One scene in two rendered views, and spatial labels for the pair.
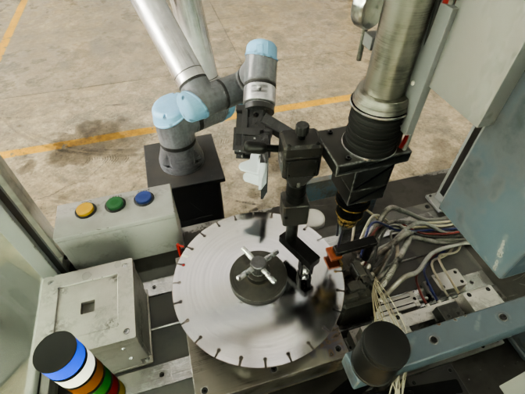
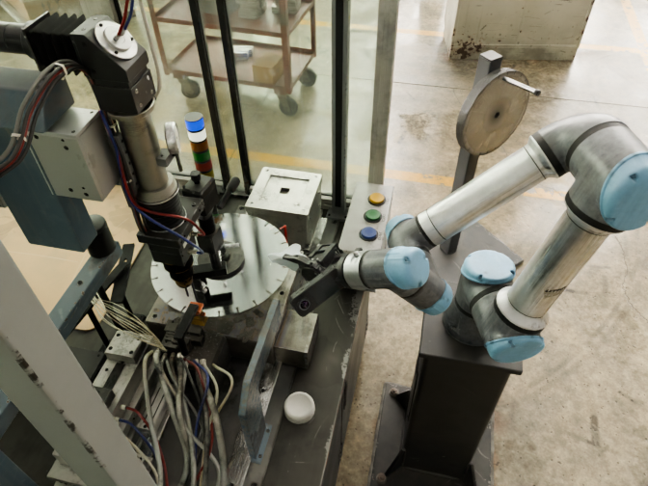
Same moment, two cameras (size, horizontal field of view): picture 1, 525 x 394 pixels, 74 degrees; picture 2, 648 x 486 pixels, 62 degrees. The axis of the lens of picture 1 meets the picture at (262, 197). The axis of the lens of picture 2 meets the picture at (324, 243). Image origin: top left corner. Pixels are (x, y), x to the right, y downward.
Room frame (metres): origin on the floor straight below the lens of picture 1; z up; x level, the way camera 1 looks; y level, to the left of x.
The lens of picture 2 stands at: (0.99, -0.62, 1.90)
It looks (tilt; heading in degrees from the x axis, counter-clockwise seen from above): 46 degrees down; 120
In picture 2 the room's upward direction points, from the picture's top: 1 degrees counter-clockwise
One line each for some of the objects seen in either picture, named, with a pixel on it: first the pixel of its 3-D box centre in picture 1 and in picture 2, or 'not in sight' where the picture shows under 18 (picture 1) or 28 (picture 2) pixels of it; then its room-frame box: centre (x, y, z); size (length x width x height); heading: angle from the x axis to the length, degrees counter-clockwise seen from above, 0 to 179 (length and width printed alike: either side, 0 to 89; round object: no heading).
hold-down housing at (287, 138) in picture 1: (297, 177); (203, 213); (0.39, -0.05, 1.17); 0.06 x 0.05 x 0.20; 97
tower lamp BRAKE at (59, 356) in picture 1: (60, 356); (194, 121); (0.14, 0.23, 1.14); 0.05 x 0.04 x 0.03; 16
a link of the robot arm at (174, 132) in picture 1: (175, 119); (486, 282); (0.92, 0.27, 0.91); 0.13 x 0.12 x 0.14; 128
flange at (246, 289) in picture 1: (258, 274); (220, 256); (0.35, 0.01, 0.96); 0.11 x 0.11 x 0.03
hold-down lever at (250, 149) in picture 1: (272, 153); (220, 191); (0.41, -0.02, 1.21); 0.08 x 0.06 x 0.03; 106
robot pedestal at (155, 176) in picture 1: (197, 227); (449, 392); (0.91, 0.28, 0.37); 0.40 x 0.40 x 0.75; 16
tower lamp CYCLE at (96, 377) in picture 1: (82, 373); (199, 143); (0.14, 0.23, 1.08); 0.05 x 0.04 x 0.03; 16
